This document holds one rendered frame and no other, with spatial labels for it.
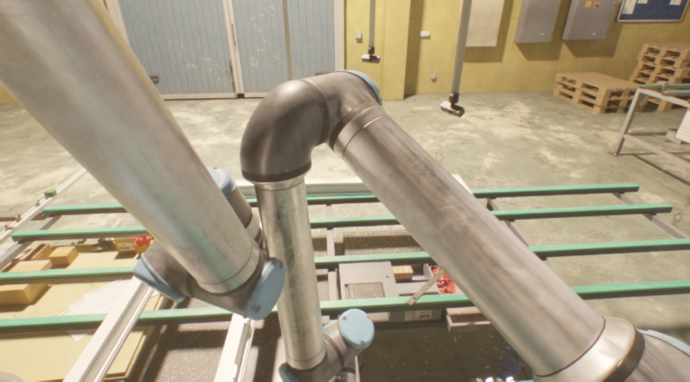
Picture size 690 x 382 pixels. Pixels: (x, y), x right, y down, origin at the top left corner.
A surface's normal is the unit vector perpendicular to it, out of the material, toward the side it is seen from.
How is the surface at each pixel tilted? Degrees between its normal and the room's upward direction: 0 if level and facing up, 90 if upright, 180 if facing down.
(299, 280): 85
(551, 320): 47
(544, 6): 90
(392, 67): 90
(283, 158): 76
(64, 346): 0
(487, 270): 61
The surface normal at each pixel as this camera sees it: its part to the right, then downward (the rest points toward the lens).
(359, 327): 0.36, -0.69
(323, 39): 0.07, 0.45
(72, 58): 0.76, 0.40
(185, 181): 0.89, 0.23
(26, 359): 0.00, -0.89
